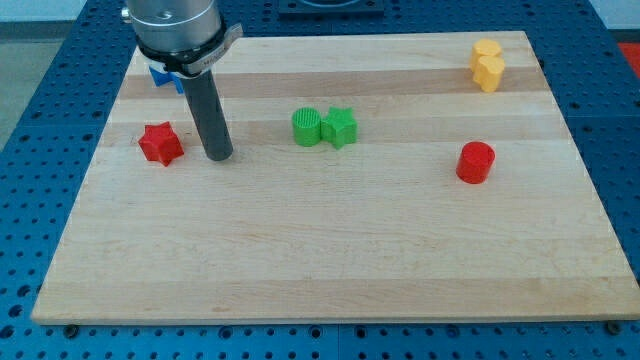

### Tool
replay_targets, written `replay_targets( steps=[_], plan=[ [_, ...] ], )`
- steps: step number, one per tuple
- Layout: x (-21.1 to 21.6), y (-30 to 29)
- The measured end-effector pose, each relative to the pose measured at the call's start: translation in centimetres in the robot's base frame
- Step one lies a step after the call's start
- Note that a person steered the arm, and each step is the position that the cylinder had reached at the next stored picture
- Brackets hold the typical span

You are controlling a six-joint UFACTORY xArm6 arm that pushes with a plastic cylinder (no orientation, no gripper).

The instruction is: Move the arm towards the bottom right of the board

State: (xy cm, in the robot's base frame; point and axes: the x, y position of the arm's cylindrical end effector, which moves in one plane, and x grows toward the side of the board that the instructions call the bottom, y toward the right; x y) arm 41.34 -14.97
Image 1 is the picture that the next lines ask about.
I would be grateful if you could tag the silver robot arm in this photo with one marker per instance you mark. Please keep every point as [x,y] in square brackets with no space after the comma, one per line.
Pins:
[183,37]

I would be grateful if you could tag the light wooden board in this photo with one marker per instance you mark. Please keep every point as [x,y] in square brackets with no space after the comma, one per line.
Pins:
[381,230]

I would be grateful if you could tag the green star block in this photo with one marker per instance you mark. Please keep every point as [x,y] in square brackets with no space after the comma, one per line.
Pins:
[339,127]

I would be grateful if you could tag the green cylinder block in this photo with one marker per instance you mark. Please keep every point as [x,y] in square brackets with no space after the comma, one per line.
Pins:
[306,124]

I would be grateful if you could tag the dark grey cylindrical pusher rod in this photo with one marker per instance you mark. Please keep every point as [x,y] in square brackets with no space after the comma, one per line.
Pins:
[205,106]

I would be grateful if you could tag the red cylinder block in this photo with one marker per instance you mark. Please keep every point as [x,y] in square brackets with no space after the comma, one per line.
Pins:
[475,162]

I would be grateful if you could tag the red star block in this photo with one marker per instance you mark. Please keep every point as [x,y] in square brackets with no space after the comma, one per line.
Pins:
[160,143]

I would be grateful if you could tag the blue block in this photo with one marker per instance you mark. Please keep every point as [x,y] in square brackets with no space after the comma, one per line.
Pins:
[161,79]

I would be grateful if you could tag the yellow heart block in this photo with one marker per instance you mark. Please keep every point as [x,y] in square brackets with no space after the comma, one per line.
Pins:
[488,72]

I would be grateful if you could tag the yellow rounded block behind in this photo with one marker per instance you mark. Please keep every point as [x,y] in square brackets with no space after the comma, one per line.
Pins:
[484,47]

